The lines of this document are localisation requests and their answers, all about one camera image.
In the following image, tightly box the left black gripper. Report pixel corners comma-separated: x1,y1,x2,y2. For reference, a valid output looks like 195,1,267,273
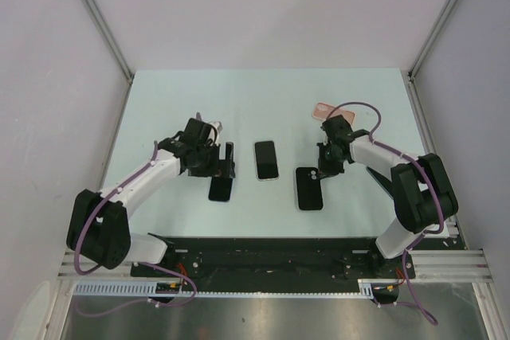
189,142,234,178

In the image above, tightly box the white-edged black smartphone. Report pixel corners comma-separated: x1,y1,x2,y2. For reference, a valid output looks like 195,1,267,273
254,141,279,181

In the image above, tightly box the black phone case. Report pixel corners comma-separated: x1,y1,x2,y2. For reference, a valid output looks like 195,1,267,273
295,167,324,211

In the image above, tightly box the blue-edged black smartphone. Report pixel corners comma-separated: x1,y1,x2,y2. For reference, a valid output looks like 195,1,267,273
208,177,233,202

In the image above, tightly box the pink phone case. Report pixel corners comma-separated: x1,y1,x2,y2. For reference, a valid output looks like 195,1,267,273
312,103,355,124

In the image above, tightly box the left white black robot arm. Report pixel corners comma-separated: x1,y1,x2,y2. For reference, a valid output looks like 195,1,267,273
66,115,235,276

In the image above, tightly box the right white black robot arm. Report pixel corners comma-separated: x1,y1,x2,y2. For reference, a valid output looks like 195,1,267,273
318,115,458,277

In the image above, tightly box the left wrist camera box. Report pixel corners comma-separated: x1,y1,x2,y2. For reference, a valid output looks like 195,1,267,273
208,121,222,145

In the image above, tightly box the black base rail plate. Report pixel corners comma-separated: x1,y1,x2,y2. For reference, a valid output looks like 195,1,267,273
81,235,465,305

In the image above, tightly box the white slotted cable duct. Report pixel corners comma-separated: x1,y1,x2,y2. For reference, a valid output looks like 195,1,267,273
73,280,374,299

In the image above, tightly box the left aluminium frame post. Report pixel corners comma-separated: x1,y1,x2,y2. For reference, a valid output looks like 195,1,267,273
60,0,134,83

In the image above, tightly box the aluminium frame post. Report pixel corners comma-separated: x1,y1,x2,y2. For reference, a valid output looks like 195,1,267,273
407,0,483,78
60,0,134,83

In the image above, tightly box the right aluminium frame post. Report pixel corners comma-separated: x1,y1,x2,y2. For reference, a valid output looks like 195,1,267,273
407,0,483,78

